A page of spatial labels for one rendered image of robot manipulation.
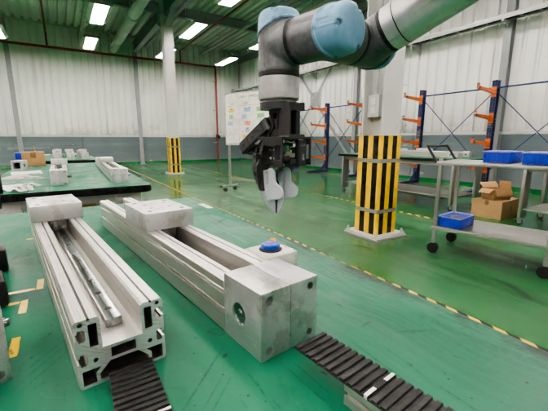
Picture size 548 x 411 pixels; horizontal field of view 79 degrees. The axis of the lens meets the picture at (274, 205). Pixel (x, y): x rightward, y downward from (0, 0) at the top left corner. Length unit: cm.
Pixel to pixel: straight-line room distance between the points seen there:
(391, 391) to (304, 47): 48
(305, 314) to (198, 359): 15
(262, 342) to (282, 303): 5
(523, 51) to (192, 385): 841
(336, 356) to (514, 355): 26
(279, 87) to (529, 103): 785
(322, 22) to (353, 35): 5
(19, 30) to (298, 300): 1573
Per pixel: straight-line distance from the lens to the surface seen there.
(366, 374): 41
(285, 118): 60
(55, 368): 54
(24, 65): 1575
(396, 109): 383
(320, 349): 44
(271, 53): 63
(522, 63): 853
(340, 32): 55
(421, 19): 63
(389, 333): 56
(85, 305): 48
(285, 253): 67
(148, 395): 44
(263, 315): 44
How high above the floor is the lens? 106
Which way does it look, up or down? 11 degrees down
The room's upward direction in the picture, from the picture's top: straight up
